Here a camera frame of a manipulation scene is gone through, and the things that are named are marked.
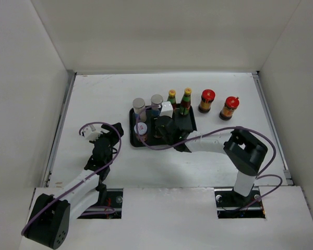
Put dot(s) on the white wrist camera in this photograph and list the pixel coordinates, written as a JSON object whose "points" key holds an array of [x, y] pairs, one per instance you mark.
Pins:
{"points": [[90, 133], [166, 109]]}

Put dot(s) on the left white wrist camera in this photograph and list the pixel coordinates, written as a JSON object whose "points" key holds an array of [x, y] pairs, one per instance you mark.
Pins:
{"points": [[90, 133]]}

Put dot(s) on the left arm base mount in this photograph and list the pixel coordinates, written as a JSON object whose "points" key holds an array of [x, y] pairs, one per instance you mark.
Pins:
{"points": [[109, 206]]}

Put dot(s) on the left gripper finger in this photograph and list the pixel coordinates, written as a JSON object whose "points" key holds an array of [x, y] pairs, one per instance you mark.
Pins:
{"points": [[116, 133], [105, 127]]}

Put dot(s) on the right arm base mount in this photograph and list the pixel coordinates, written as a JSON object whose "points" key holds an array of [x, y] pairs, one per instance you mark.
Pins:
{"points": [[231, 205]]}

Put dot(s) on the white lid spice jar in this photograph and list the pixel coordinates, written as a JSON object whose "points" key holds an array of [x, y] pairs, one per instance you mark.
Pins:
{"points": [[157, 135], [141, 132]]}

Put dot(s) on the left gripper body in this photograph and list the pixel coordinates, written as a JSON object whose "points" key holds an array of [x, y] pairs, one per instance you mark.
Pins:
{"points": [[110, 138]]}

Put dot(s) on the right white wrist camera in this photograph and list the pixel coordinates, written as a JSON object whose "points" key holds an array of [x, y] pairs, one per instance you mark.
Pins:
{"points": [[166, 109]]}

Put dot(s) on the red lid jar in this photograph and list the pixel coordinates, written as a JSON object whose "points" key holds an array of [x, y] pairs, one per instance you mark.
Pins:
{"points": [[230, 105], [207, 98]]}

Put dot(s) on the blue label jar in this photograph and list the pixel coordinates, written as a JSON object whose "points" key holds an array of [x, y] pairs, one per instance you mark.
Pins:
{"points": [[156, 104]]}

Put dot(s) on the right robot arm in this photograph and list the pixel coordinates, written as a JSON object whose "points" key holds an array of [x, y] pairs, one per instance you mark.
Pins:
{"points": [[244, 150]]}

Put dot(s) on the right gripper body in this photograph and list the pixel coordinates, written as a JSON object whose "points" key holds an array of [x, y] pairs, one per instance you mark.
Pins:
{"points": [[169, 140]]}

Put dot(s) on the silver lid jar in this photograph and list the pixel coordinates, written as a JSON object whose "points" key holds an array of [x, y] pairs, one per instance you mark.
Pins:
{"points": [[139, 109]]}

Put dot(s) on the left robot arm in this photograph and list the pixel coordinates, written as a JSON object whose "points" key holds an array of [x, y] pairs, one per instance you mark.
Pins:
{"points": [[51, 215]]}

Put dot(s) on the black plastic tray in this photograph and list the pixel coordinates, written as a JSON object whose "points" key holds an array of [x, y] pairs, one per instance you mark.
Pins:
{"points": [[152, 141]]}

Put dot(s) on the green sauce bottle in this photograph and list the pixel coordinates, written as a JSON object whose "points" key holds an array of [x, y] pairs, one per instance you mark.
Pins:
{"points": [[172, 98], [185, 103]]}

